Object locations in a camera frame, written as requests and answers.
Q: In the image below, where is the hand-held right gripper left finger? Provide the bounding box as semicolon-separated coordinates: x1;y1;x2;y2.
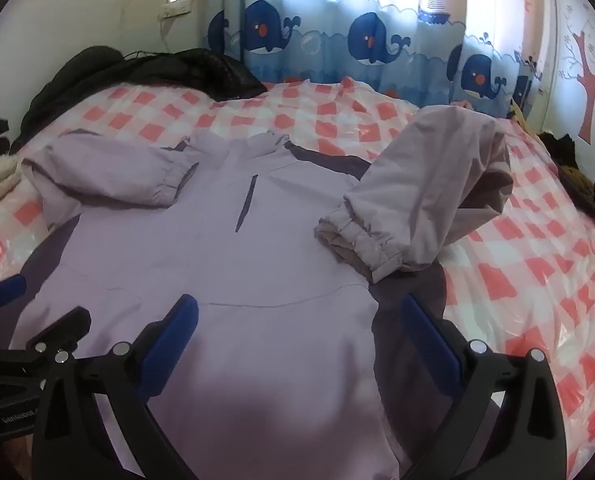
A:
31;294;199;480

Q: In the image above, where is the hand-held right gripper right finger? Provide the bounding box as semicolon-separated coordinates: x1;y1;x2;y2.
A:
401;294;567;480

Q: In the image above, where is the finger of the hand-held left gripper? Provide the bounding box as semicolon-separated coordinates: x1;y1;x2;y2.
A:
26;306;92;361
0;275;27;313

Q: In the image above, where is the lilac and purple jacket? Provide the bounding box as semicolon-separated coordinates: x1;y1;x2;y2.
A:
8;105;515;480

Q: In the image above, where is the black puffer jacket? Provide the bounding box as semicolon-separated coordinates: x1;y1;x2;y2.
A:
0;45;143;166

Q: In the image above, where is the brown knitted cloth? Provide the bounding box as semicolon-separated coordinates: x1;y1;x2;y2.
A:
561;164;595;203

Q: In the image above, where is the small black cloth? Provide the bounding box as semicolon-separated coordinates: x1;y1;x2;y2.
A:
535;131;578;171

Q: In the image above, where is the red white checkered bed cover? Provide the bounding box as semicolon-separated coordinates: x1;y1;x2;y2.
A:
0;77;595;480

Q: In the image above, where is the blue whale print curtain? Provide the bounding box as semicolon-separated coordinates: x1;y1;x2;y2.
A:
204;0;553;118

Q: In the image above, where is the brown tree wall decal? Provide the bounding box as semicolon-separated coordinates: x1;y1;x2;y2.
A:
560;30;595;146

